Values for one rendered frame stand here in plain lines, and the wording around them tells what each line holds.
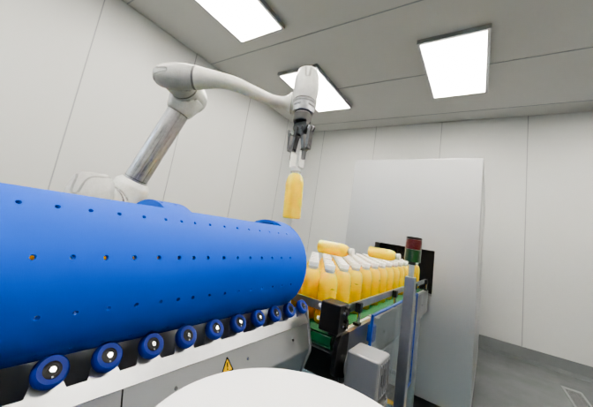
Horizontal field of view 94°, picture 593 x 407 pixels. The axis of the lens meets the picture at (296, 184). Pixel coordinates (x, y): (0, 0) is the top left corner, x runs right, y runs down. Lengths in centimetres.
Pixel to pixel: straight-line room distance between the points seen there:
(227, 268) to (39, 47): 326
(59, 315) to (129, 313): 10
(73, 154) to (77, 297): 310
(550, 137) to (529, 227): 133
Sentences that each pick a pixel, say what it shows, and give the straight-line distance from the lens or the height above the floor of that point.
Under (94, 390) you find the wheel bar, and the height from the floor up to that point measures 92.
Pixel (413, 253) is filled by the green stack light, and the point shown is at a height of 119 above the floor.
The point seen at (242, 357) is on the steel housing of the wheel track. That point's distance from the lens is 82.
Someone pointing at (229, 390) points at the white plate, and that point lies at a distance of 38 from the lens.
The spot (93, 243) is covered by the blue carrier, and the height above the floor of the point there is 115.
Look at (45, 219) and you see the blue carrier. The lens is 52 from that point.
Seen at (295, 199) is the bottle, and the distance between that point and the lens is 105.
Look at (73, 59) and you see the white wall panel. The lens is 374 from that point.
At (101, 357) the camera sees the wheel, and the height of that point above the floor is 97.
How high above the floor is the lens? 122
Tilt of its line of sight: 9 degrees up
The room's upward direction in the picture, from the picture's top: 9 degrees clockwise
